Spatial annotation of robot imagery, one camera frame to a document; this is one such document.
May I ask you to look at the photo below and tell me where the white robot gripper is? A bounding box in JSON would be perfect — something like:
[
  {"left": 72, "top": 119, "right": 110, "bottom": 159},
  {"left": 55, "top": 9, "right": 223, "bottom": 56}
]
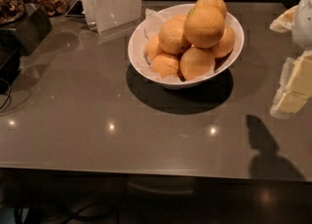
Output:
[{"left": 270, "top": 0, "right": 312, "bottom": 120}]

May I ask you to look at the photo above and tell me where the large top orange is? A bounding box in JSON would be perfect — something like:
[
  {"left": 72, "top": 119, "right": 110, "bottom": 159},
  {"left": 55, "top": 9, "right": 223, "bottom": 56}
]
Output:
[{"left": 184, "top": 6, "right": 225, "bottom": 48}]

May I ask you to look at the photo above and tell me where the right side orange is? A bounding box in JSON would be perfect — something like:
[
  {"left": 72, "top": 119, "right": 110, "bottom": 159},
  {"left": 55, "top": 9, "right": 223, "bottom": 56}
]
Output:
[{"left": 210, "top": 25, "right": 235, "bottom": 58}]

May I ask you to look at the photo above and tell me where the front centre orange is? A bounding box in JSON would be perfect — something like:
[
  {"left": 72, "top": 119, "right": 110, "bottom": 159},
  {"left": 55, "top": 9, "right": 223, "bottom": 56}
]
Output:
[{"left": 180, "top": 47, "right": 215, "bottom": 81}]

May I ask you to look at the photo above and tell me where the back top orange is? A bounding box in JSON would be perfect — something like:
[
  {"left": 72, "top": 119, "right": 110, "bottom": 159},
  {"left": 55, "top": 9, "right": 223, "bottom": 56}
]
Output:
[{"left": 195, "top": 0, "right": 227, "bottom": 18}]

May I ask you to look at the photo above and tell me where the left middle orange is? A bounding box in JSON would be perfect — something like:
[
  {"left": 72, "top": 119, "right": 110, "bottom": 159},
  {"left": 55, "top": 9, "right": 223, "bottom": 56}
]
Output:
[{"left": 158, "top": 18, "right": 191, "bottom": 55}]

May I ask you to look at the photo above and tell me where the front left orange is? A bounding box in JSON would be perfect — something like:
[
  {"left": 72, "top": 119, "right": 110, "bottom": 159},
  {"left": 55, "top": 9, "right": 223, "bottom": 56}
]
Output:
[{"left": 150, "top": 54, "right": 179, "bottom": 78}]

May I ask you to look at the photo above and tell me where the white ceramic bowl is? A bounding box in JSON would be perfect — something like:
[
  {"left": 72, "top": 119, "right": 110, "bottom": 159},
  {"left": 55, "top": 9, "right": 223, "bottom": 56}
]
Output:
[{"left": 128, "top": 4, "right": 245, "bottom": 90}]

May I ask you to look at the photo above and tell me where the far left orange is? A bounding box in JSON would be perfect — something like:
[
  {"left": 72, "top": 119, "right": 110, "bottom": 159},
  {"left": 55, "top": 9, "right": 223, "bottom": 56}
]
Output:
[{"left": 144, "top": 34, "right": 164, "bottom": 61}]

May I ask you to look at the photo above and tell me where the clear acrylic sign holder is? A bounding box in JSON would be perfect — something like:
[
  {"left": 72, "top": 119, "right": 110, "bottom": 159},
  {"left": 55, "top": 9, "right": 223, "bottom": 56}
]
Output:
[{"left": 74, "top": 0, "right": 143, "bottom": 34}]

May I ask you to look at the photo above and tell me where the black smartphone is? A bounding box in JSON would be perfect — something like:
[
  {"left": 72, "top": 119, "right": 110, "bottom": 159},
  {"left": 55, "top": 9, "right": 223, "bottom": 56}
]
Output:
[{"left": 65, "top": 0, "right": 85, "bottom": 18}]

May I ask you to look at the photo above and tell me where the black box stand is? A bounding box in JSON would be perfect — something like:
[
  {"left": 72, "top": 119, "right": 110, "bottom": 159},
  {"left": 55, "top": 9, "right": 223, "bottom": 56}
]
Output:
[{"left": 0, "top": 4, "right": 53, "bottom": 56}]

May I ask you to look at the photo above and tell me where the black tray at left edge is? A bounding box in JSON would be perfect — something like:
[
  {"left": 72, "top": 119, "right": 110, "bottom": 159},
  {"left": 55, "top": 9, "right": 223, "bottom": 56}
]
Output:
[{"left": 0, "top": 46, "right": 21, "bottom": 93}]

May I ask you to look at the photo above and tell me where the glass jar of nuts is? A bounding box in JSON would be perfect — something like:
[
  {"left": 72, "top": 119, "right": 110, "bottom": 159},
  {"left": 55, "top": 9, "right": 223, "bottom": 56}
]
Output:
[{"left": 0, "top": 0, "right": 25, "bottom": 24}]

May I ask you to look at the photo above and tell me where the black cable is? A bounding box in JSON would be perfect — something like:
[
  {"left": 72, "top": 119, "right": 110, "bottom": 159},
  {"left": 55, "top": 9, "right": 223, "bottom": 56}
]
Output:
[{"left": 0, "top": 77, "right": 13, "bottom": 111}]

